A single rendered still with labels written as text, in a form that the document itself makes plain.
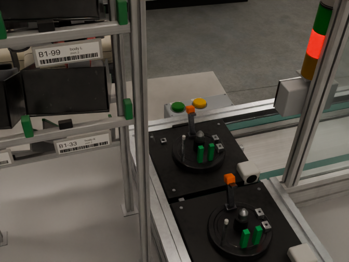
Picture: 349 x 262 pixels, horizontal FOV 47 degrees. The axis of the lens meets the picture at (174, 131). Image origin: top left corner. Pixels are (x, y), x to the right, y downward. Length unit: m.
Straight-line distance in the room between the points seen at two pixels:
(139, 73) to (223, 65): 2.72
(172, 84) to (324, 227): 0.74
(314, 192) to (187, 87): 0.63
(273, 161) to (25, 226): 0.68
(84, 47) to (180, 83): 0.99
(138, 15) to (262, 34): 3.32
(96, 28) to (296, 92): 0.47
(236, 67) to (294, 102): 2.41
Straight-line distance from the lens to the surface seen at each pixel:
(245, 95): 2.98
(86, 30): 0.54
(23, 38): 0.54
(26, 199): 1.16
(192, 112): 1.05
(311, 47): 0.84
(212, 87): 1.51
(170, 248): 0.89
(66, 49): 0.55
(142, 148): 0.68
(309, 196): 1.12
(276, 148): 1.20
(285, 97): 0.87
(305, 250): 0.90
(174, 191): 0.97
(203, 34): 3.74
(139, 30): 0.56
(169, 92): 1.47
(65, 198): 1.13
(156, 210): 0.95
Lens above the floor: 1.71
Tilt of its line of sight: 41 degrees down
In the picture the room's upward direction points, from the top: 2 degrees clockwise
